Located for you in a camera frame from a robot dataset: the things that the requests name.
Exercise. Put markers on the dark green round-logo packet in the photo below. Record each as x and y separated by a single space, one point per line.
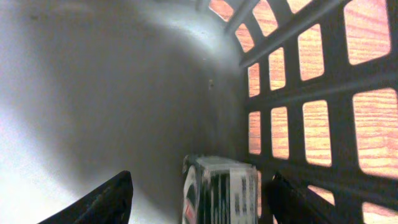
219 190

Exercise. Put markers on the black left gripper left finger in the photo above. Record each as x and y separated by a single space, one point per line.
109 203

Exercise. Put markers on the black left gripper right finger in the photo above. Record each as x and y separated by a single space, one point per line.
291 204

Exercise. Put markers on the dark grey mesh plastic basket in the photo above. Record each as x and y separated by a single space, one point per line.
91 88

